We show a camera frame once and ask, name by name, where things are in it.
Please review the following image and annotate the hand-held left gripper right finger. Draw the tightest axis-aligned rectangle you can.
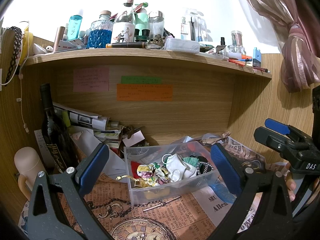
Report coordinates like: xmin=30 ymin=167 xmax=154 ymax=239
xmin=209 ymin=143 xmax=293 ymax=240

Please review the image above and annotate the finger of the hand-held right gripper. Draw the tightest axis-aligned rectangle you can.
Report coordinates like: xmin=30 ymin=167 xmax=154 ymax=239
xmin=265 ymin=118 xmax=304 ymax=141
xmin=254 ymin=127 xmax=296 ymax=159

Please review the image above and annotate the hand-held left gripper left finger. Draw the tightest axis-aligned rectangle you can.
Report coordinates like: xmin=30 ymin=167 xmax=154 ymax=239
xmin=27 ymin=143 xmax=110 ymax=240

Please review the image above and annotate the black cloth with chain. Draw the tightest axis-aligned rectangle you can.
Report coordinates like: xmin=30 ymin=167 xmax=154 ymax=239
xmin=196 ymin=160 xmax=215 ymax=176

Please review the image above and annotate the green cloth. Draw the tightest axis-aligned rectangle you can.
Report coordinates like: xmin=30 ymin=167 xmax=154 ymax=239
xmin=182 ymin=155 xmax=208 ymax=167

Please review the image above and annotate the red cloth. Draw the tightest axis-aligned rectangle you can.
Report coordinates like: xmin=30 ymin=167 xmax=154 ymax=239
xmin=130 ymin=161 xmax=148 ymax=179

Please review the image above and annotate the gold foil ribbon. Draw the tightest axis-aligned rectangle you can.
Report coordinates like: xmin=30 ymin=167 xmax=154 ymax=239
xmin=116 ymin=175 xmax=150 ymax=188

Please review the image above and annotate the white face mask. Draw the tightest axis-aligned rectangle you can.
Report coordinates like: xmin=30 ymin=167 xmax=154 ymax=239
xmin=162 ymin=154 xmax=190 ymax=182

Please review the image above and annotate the floral cloth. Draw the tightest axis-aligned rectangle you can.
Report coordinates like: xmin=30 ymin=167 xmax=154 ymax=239
xmin=137 ymin=164 xmax=172 ymax=187

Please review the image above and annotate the clear plastic storage box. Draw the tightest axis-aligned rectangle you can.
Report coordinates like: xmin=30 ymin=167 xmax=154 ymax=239
xmin=124 ymin=140 xmax=222 ymax=205

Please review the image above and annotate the person's right hand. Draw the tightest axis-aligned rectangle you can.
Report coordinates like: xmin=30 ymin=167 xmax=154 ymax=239
xmin=284 ymin=162 xmax=298 ymax=202

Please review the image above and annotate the crumpled black-white newspaper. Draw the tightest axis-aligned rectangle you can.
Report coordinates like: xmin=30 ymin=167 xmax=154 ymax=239
xmin=202 ymin=131 xmax=267 ymax=173

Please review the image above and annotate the blue translucent plastic item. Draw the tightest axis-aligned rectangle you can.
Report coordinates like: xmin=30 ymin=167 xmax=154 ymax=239
xmin=209 ymin=181 xmax=237 ymax=204

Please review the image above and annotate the white printed newspaper sheet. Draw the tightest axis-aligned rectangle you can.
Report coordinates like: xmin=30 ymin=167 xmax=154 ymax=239
xmin=192 ymin=180 xmax=258 ymax=233

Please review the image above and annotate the stack of papers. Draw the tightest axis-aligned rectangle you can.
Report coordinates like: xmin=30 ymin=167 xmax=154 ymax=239
xmin=52 ymin=102 xmax=124 ymax=150

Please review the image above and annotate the clear plastic bag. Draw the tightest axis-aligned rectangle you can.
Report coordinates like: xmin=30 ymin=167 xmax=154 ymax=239
xmin=170 ymin=135 xmax=200 ymax=147

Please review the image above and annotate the dark wine bottle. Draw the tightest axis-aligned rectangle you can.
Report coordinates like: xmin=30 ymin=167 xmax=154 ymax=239
xmin=39 ymin=83 xmax=77 ymax=173

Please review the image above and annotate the small white card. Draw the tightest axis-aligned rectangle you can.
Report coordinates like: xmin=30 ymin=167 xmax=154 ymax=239
xmin=123 ymin=131 xmax=145 ymax=147

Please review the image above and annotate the white note paper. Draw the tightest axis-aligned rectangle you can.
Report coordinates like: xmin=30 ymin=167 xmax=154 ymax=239
xmin=34 ymin=129 xmax=47 ymax=160

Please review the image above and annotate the beige insulated bottle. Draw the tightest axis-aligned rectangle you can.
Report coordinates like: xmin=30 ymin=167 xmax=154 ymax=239
xmin=14 ymin=147 xmax=47 ymax=203

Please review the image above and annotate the blue plastic block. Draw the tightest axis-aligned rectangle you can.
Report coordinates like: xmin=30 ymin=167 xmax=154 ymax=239
xmin=252 ymin=47 xmax=262 ymax=67

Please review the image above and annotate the metal key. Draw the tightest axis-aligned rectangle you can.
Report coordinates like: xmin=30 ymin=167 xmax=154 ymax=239
xmin=143 ymin=196 xmax=182 ymax=212

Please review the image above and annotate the vintage clock print paper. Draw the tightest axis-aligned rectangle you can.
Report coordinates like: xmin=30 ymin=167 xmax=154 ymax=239
xmin=75 ymin=175 xmax=218 ymax=240

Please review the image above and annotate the pink striped curtain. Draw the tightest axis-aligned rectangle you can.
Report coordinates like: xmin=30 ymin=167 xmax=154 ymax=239
xmin=230 ymin=0 xmax=320 ymax=93

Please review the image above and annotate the pink sticky note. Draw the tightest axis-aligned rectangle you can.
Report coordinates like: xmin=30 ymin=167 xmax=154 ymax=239
xmin=73 ymin=67 xmax=110 ymax=92

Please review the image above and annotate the small glass cup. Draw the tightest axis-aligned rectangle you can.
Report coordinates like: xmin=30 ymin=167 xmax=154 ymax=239
xmin=226 ymin=44 xmax=244 ymax=55

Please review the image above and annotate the orange sticky note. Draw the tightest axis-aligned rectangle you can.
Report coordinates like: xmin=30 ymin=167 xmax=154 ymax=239
xmin=116 ymin=84 xmax=174 ymax=102

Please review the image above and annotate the clear jar of sticks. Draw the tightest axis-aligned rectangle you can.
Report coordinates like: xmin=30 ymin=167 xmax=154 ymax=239
xmin=230 ymin=30 xmax=244 ymax=53

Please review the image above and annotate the green sticky note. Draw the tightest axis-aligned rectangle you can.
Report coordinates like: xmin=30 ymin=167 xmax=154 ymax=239
xmin=121 ymin=76 xmax=162 ymax=84

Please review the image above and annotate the wooden shelf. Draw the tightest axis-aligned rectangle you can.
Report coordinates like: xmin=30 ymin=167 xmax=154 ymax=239
xmin=21 ymin=47 xmax=273 ymax=79

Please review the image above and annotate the white lidded plastic container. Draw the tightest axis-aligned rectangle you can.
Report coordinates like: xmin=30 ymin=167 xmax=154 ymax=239
xmin=164 ymin=38 xmax=200 ymax=53

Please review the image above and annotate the brown pen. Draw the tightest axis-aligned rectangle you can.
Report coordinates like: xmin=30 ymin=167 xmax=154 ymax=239
xmin=106 ymin=42 xmax=147 ymax=49

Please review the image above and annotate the glass bottle with blue liquid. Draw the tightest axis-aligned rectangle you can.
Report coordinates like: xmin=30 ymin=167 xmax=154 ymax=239
xmin=87 ymin=10 xmax=112 ymax=48

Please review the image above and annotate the clear toothbrush pack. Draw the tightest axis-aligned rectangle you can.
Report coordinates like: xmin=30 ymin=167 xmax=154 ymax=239
xmin=180 ymin=8 xmax=208 ymax=42

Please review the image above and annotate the cardboard tube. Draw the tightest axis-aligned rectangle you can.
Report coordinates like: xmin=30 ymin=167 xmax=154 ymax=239
xmin=54 ymin=27 xmax=66 ymax=50

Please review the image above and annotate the yellow hanging item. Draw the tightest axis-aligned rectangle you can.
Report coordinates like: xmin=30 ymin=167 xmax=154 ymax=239
xmin=19 ymin=26 xmax=34 ymax=65

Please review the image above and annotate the tall clear glass bottle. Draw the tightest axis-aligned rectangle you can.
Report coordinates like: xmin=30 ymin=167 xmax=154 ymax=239
xmin=111 ymin=0 xmax=137 ymax=44

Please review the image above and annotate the teal mouthwash bottle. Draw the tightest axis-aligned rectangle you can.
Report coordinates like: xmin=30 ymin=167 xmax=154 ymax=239
xmin=69 ymin=9 xmax=84 ymax=42

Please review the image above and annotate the dark green ink bottle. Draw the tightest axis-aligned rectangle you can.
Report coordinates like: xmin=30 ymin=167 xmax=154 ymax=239
xmin=134 ymin=28 xmax=152 ymax=42

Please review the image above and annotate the beaded headband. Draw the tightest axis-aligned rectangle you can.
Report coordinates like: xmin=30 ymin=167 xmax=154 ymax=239
xmin=5 ymin=26 xmax=23 ymax=85

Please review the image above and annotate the mint green bottle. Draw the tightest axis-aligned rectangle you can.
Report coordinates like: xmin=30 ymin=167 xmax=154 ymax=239
xmin=135 ymin=3 xmax=150 ymax=30

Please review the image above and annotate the glass jar with silver lid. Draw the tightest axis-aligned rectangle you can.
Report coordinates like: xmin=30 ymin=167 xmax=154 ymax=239
xmin=147 ymin=11 xmax=165 ymax=39

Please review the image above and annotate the thin white cable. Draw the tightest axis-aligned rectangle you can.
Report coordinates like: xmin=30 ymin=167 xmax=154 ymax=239
xmin=0 ymin=21 xmax=30 ymax=133

